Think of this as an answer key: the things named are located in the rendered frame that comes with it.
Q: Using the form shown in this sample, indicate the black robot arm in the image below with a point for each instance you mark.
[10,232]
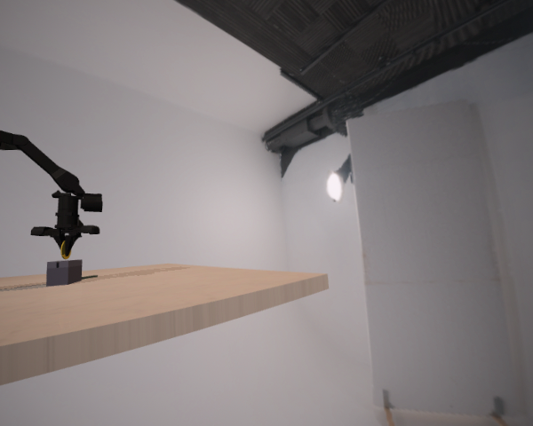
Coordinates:
[67,182]

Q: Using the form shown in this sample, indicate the gold coin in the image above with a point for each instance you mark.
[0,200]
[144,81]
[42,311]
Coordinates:
[62,251]

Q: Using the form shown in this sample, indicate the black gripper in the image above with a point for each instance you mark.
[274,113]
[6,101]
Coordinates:
[67,219]

